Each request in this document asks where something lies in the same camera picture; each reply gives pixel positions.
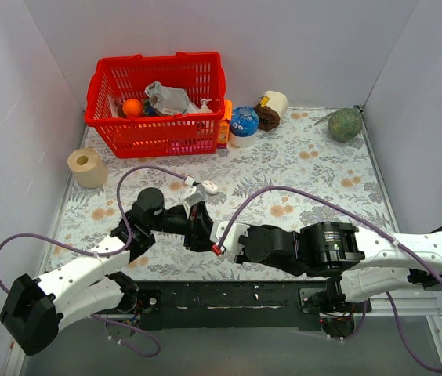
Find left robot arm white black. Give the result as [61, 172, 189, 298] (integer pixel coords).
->
[0, 181, 219, 356]

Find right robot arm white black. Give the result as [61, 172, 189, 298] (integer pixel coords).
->
[225, 222, 442, 312]

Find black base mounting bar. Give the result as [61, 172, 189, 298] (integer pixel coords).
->
[105, 280, 357, 334]

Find orange purple carton box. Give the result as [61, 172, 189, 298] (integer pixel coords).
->
[217, 100, 233, 149]

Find beige paper roll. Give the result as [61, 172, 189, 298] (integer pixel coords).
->
[67, 146, 108, 189]

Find white pump bottle in basket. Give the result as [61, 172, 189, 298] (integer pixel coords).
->
[198, 99, 212, 114]

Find grey crumpled bag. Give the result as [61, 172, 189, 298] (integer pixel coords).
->
[144, 81, 199, 116]

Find orange fruit in basket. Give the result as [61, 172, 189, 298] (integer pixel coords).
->
[122, 99, 143, 118]

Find white blue lidded tub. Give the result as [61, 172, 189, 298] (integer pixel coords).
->
[229, 106, 259, 148]

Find green melon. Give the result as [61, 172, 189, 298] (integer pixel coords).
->
[328, 108, 363, 143]

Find red plastic shopping basket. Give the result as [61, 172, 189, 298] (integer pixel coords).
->
[85, 52, 226, 158]

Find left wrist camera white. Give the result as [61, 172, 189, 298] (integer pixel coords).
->
[183, 175, 208, 208]

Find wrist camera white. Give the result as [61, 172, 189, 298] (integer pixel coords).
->
[183, 175, 208, 208]
[210, 221, 249, 256]

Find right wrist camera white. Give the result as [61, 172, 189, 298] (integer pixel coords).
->
[210, 221, 249, 256]

